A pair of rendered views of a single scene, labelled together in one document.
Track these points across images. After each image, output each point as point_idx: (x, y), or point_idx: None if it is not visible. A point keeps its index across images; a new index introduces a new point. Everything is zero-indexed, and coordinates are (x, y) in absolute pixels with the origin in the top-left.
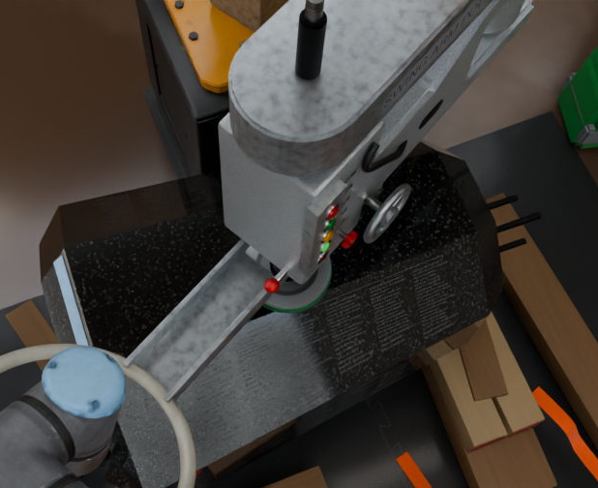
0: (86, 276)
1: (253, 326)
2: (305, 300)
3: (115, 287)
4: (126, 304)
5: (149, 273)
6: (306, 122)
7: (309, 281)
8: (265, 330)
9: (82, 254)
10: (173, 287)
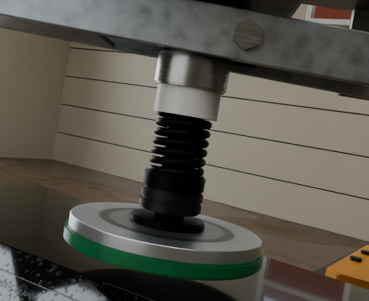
0: (8, 187)
1: (17, 265)
2: (117, 233)
3: (6, 194)
4: None
5: (44, 205)
6: None
7: (165, 236)
8: (21, 289)
9: (36, 187)
10: (37, 214)
